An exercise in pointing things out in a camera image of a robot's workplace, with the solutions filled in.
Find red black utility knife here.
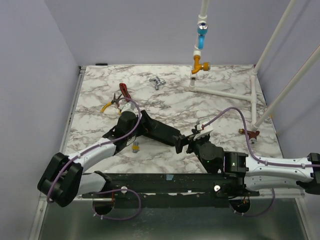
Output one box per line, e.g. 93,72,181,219
119,83,132,99

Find blue valve on pipe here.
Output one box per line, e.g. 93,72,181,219
197,22,209,50

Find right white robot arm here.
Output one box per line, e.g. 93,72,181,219
173,131,320,196

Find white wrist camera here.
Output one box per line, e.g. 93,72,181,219
193,118,213,140
121,101,136,114

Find yellow handled pliers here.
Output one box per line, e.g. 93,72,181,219
101,93,122,115

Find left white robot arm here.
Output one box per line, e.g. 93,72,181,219
37,111,141,207

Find brown brass faucet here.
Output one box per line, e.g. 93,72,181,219
238,128,260,145

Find aluminium frame rail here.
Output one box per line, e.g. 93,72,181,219
28,65,87,240

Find orange faucet on pipe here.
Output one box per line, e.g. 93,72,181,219
191,55,211,75

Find yellow hex key set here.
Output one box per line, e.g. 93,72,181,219
131,141,140,153

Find white PVC pipe frame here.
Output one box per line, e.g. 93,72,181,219
189,0,320,131

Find black zip tool case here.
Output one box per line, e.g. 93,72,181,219
138,110,181,147

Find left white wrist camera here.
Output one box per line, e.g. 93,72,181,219
121,101,136,114

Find silver metal faucet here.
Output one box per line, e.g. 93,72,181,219
149,76,167,91

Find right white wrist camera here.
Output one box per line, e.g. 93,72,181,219
193,118,213,140

